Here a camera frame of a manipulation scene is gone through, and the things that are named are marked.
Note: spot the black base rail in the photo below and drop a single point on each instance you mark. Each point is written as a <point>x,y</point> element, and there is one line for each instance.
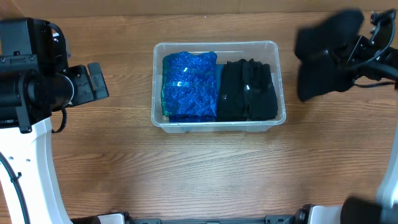
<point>125,218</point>

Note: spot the clear plastic storage bin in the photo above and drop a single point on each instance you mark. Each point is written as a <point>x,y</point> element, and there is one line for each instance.
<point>265,51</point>

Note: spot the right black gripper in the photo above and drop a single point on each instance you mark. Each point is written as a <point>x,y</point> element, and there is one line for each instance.
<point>354,51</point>

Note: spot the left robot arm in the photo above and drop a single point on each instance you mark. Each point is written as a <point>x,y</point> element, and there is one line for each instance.
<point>37,81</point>

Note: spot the small black garment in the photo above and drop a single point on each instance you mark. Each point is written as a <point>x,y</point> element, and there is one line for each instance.
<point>231,105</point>

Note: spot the blue denim jeans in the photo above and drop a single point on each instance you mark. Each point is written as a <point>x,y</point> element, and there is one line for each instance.
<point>218,72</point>

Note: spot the blue sequin cloth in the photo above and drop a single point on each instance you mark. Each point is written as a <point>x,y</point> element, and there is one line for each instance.
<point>189,93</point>

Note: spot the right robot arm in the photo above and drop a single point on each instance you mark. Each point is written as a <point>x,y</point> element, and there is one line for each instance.
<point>355,209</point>

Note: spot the large black garment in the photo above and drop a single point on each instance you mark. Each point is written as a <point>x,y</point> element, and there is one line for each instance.
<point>317,48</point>

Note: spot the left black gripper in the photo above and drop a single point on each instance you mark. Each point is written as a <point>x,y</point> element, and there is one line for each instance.
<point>81,76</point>

